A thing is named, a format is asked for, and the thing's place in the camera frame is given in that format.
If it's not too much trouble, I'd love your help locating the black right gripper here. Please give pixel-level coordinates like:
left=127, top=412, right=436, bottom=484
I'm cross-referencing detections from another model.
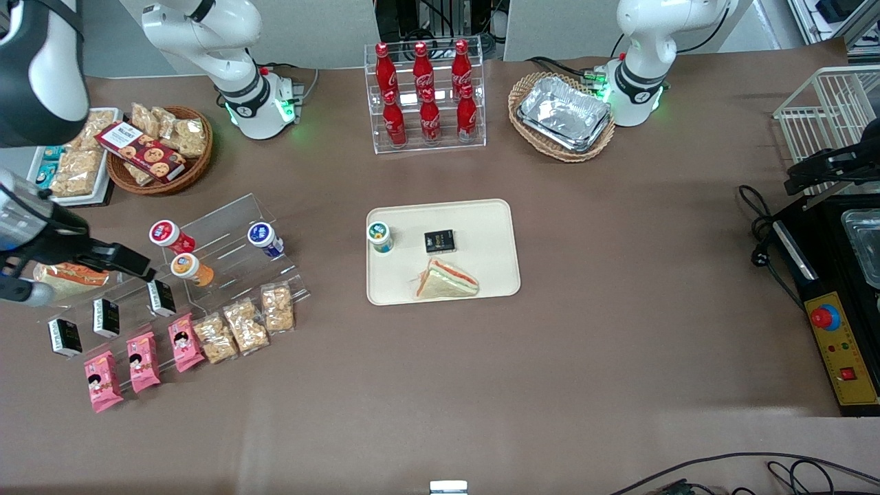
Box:
left=27, top=205, right=156, bottom=282

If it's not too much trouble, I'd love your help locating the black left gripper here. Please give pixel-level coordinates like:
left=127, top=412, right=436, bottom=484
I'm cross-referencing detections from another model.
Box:
left=785, top=135, right=880, bottom=196

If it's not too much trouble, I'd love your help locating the green gum bottle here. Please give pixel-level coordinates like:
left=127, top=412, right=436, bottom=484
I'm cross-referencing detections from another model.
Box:
left=366, top=221, right=395, bottom=255

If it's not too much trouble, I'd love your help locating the red gum bottle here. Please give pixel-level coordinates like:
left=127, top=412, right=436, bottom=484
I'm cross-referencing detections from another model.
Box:
left=149, top=220, right=197, bottom=254

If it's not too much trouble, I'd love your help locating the white rectangular snack tray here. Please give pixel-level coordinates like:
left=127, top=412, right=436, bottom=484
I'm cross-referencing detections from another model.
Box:
left=26, top=107, right=123, bottom=208

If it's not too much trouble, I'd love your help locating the orange gum bottle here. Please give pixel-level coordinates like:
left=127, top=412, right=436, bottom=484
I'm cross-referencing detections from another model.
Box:
left=170, top=253, right=215, bottom=287

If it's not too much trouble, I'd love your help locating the stainless steel tray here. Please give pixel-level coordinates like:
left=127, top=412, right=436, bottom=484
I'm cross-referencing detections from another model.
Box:
left=840, top=208, right=880, bottom=290

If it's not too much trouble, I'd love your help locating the blue gum bottle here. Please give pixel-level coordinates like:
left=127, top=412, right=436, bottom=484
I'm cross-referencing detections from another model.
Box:
left=247, top=221, right=285, bottom=259

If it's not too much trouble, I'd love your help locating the cream plastic serving tray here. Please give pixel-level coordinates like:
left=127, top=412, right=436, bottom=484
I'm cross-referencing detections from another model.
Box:
left=366, top=199, right=521, bottom=306

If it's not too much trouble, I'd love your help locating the silver metal lever strip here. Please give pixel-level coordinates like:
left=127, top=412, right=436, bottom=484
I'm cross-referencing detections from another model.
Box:
left=801, top=190, right=842, bottom=212

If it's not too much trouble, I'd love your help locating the clear acrylic step riser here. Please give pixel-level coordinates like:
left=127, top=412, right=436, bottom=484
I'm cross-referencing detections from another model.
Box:
left=41, top=253, right=181, bottom=365

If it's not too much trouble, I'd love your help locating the wrapped triangle sandwich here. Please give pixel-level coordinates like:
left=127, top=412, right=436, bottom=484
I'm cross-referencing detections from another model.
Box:
left=33, top=263, right=112, bottom=305
left=415, top=258, right=480, bottom=300

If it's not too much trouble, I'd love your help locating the pink snack packet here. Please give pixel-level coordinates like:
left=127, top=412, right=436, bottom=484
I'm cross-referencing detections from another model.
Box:
left=83, top=351, right=125, bottom=413
left=126, top=331, right=162, bottom=394
left=167, top=313, right=206, bottom=373

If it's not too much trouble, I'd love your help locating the clear bag of granola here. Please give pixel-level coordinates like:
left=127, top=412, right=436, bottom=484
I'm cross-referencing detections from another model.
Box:
left=71, top=109, right=117, bottom=153
left=51, top=149, right=105, bottom=199

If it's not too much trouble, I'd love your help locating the black sealing machine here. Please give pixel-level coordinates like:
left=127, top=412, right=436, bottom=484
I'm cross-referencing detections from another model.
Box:
left=770, top=192, right=880, bottom=418

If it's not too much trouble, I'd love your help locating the clear acrylic tiered shelf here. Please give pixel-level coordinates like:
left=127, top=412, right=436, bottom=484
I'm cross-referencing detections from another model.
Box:
left=162, top=195, right=311, bottom=311

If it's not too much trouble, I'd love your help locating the red cookie box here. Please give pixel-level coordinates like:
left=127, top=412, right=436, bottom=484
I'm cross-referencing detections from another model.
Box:
left=94, top=121, right=188, bottom=184

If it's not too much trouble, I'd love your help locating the dark brown wicker basket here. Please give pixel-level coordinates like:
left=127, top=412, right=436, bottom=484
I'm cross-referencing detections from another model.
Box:
left=106, top=105, right=215, bottom=197

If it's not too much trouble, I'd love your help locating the clear bag of nuts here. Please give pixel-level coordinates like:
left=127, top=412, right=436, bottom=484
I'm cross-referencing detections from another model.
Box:
left=192, top=313, right=239, bottom=365
left=261, top=283, right=296, bottom=335
left=223, top=298, right=270, bottom=355

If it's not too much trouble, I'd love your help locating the yellow control panel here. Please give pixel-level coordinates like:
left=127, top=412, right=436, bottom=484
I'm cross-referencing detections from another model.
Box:
left=804, top=292, right=880, bottom=407

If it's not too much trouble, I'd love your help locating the aluminium foil container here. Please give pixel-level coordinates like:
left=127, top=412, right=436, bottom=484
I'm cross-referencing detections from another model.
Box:
left=516, top=76, right=613, bottom=154

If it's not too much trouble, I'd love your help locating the light woven wicker basket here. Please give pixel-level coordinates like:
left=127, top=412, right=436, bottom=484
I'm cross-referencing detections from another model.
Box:
left=508, top=71, right=617, bottom=164

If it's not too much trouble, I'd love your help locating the red cola bottle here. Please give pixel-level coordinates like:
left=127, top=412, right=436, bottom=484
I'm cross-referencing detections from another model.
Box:
left=456, top=84, right=479, bottom=144
left=382, top=89, right=408, bottom=148
left=375, top=43, right=399, bottom=97
left=419, top=88, right=442, bottom=146
left=412, top=42, right=435, bottom=94
left=452, top=39, right=474, bottom=90

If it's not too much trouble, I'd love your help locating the clear acrylic bottle rack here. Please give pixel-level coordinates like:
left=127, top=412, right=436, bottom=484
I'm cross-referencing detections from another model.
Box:
left=364, top=36, right=487, bottom=155

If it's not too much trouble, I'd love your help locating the white wire rack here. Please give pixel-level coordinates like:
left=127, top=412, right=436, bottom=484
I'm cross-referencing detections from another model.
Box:
left=773, top=65, right=880, bottom=207

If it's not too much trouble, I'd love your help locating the silver metal handle bar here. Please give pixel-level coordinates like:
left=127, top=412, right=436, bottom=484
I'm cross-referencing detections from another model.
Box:
left=773, top=220, right=820, bottom=281

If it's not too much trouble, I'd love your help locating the black power cable with plug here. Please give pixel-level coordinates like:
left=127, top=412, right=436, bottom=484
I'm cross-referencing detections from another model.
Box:
left=738, top=184, right=806, bottom=311

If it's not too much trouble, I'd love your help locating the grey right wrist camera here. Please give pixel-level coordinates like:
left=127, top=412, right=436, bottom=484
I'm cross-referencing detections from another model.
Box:
left=0, top=274, right=54, bottom=307

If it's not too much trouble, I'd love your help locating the aluminium frame rack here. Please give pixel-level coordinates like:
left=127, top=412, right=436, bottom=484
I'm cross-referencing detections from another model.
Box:
left=787, top=0, right=880, bottom=57

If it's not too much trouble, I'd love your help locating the grey cable at arm base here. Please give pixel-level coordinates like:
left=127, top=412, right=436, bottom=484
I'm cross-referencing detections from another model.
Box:
left=260, top=63, right=321, bottom=107

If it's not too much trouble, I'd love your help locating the black cable at arm base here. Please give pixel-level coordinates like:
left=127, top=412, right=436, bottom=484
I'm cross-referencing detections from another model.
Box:
left=526, top=55, right=623, bottom=85

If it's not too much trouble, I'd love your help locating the long black cable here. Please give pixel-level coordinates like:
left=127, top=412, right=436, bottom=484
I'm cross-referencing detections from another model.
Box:
left=608, top=451, right=880, bottom=495

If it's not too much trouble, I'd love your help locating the coiled black cable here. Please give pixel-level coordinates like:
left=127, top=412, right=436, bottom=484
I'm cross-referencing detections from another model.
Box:
left=766, top=459, right=880, bottom=495

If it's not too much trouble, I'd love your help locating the black equipment with cables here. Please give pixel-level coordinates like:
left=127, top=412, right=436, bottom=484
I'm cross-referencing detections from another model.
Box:
left=375, top=0, right=510, bottom=60

